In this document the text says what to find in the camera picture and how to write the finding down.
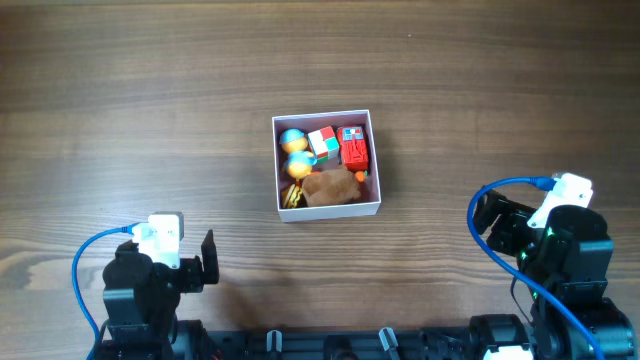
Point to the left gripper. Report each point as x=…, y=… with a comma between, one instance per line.
x=194, y=276

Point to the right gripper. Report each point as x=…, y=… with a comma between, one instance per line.
x=512, y=217

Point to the small toy burger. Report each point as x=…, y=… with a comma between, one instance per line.
x=292, y=197

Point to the orange duck toy blue cap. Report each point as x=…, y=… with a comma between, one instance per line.
x=300, y=161

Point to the brown plush toy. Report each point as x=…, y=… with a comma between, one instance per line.
x=333, y=187

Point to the colourful puzzle cube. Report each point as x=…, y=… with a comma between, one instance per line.
x=324, y=144

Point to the red toy fire truck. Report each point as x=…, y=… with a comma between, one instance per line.
x=353, y=148

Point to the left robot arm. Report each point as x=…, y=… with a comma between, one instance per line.
x=141, y=297

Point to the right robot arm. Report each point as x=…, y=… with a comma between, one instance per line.
x=568, y=257

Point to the pink white open box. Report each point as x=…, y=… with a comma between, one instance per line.
x=370, y=200

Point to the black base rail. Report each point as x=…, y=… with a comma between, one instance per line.
x=383, y=344

